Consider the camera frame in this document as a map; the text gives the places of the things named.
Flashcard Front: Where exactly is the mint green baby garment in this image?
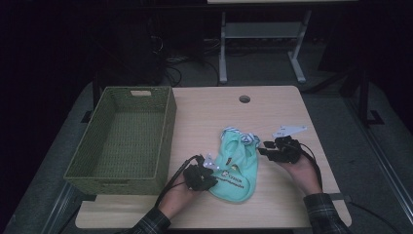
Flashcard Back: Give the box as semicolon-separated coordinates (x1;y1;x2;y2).
208;126;262;204

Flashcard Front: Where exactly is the metal floor rail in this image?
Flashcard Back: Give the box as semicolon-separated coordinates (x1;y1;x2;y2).
345;97;413;226
40;181;86;234

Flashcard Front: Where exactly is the green woven basket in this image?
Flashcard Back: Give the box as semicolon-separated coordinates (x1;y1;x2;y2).
63;85;177;196

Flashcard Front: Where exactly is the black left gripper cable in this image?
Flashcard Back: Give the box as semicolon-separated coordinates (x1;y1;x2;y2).
155;154;201;208

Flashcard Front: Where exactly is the grey tape strip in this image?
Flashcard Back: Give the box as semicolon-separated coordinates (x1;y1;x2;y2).
330;192;353;203

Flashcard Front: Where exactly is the dark metal stand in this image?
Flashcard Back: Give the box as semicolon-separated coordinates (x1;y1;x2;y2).
337;64;386;128

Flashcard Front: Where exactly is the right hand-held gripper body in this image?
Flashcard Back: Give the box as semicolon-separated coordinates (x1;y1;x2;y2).
272;125;308;165

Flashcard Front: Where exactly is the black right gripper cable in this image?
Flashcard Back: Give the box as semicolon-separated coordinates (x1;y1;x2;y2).
298;142;324;191

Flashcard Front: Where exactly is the person's left hand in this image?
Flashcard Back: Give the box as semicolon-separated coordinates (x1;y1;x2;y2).
158;181;200;219

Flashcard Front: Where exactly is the grey metal table frame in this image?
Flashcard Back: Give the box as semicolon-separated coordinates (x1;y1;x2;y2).
217;10;313;85

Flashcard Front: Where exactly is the person's right hand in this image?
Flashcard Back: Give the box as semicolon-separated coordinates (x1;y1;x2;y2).
281;154;323;196

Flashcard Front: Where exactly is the bundle of floor cables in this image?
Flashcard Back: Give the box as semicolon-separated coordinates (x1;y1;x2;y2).
159;55;222;88

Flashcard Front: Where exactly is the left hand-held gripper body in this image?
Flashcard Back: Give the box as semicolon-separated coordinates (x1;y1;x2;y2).
183;153;219;192

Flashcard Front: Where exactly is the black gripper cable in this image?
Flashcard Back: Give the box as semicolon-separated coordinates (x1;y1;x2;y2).
298;142;324;191
155;154;201;208

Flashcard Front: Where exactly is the black floor cable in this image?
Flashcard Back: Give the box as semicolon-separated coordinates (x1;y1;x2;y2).
349;200;395;234

